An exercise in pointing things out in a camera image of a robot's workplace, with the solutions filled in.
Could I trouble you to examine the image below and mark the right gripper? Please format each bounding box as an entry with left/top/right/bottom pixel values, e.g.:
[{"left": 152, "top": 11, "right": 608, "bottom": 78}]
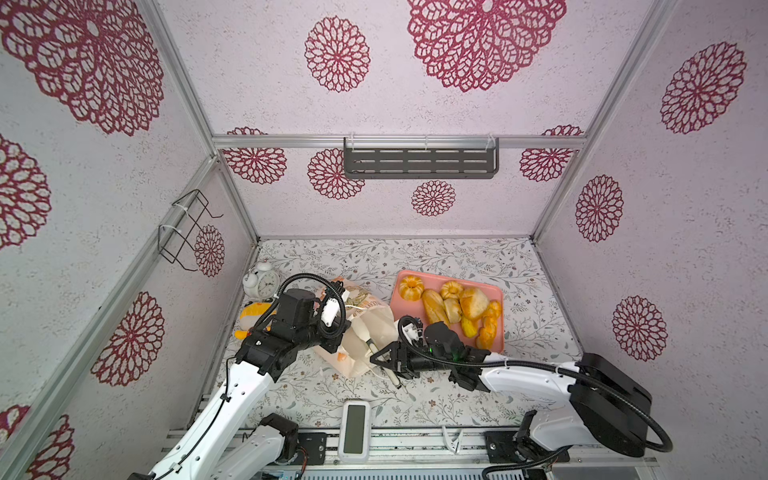
[{"left": 370, "top": 341, "right": 454, "bottom": 378}]

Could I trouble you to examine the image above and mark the printed paper bag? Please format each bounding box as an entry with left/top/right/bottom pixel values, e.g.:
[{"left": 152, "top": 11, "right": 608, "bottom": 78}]
[{"left": 313, "top": 277, "right": 398, "bottom": 378}]

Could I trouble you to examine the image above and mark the striped ring doughnut fake bread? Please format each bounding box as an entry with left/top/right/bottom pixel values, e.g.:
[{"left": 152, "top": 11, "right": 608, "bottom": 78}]
[{"left": 398, "top": 275, "right": 425, "bottom": 302}]

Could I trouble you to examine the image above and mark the long baguette fake bread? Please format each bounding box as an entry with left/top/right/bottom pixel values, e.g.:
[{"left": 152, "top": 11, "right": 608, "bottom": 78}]
[{"left": 421, "top": 289, "right": 450, "bottom": 325}]

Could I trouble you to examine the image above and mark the small round fake bread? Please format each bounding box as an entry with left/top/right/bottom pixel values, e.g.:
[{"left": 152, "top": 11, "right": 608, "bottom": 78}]
[{"left": 443, "top": 299, "right": 462, "bottom": 324}]

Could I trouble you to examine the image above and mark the small yellow fake bread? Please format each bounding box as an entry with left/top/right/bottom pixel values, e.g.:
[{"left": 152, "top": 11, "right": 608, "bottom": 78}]
[{"left": 460, "top": 317, "right": 482, "bottom": 339}]

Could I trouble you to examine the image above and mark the golden bundt cake fake bread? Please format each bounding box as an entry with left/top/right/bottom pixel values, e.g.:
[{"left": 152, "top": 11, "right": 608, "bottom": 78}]
[{"left": 440, "top": 280, "right": 464, "bottom": 300}]

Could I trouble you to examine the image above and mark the large golden bun fake bread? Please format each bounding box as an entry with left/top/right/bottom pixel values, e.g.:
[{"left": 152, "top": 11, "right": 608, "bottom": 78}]
[{"left": 459, "top": 287, "right": 490, "bottom": 320}]

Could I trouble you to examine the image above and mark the yellow orange striped fake bread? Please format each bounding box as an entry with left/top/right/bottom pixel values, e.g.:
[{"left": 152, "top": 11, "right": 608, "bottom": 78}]
[{"left": 476, "top": 301, "right": 503, "bottom": 350}]

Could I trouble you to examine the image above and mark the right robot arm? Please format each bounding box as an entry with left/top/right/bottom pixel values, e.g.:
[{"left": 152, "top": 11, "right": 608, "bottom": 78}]
[{"left": 370, "top": 316, "right": 652, "bottom": 461}]

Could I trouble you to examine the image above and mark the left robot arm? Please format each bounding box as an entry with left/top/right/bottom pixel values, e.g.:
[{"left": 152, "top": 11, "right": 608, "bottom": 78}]
[{"left": 130, "top": 312, "right": 351, "bottom": 479}]

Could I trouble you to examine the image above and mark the yellow plush toy red dress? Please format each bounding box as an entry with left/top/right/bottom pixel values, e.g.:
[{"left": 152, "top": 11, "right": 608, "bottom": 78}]
[{"left": 234, "top": 302, "right": 271, "bottom": 340}]

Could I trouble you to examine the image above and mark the white alarm clock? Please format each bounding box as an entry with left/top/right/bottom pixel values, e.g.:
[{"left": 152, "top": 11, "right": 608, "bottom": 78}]
[{"left": 242, "top": 262, "right": 281, "bottom": 302}]

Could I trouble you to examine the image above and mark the white digital timer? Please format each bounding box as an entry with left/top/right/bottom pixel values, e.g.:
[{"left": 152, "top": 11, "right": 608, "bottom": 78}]
[{"left": 337, "top": 400, "right": 372, "bottom": 464}]

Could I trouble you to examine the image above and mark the pink plastic tray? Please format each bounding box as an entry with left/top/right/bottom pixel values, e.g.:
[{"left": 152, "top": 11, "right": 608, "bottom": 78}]
[{"left": 390, "top": 270, "right": 504, "bottom": 353}]

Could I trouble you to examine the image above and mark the white plastic clip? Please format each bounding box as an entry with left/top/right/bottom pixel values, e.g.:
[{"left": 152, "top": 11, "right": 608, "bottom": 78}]
[{"left": 441, "top": 426, "right": 464, "bottom": 455}]

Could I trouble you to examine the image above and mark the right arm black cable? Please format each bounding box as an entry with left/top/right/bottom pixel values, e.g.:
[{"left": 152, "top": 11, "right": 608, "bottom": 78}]
[{"left": 397, "top": 314, "right": 674, "bottom": 480}]

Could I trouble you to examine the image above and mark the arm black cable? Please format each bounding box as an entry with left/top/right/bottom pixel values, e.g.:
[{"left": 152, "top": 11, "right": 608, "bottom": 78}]
[
  {"left": 397, "top": 314, "right": 674, "bottom": 480},
  {"left": 152, "top": 272, "right": 349, "bottom": 480}
]

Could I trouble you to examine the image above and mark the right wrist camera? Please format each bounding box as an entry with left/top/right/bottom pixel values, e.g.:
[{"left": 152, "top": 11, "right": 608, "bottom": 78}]
[{"left": 401, "top": 322, "right": 422, "bottom": 346}]

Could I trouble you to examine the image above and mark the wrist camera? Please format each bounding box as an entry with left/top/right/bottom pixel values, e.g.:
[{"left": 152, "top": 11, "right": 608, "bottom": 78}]
[
  {"left": 401, "top": 322, "right": 422, "bottom": 346},
  {"left": 272, "top": 281, "right": 349, "bottom": 340}
]

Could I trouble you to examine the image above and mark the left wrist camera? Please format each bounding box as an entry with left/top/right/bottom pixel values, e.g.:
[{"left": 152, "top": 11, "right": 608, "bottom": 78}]
[{"left": 272, "top": 281, "right": 349, "bottom": 340}]

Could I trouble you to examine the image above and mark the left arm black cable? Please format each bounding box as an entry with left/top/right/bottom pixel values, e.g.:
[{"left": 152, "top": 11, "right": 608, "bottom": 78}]
[{"left": 152, "top": 272, "right": 349, "bottom": 480}]

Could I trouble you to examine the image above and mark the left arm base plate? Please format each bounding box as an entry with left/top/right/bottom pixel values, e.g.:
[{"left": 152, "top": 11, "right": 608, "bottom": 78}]
[{"left": 279, "top": 432, "right": 328, "bottom": 466}]

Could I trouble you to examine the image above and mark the black wire wall rack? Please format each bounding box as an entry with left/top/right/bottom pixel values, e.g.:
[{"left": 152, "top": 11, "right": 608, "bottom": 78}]
[{"left": 156, "top": 189, "right": 224, "bottom": 276}]

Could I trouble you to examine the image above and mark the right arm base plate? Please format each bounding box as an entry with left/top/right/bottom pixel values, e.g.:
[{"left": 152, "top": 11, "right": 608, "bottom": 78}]
[{"left": 483, "top": 429, "right": 553, "bottom": 464}]

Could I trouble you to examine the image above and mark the dark grey wall shelf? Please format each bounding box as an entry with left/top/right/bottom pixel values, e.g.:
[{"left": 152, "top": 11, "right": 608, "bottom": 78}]
[{"left": 342, "top": 137, "right": 499, "bottom": 180}]

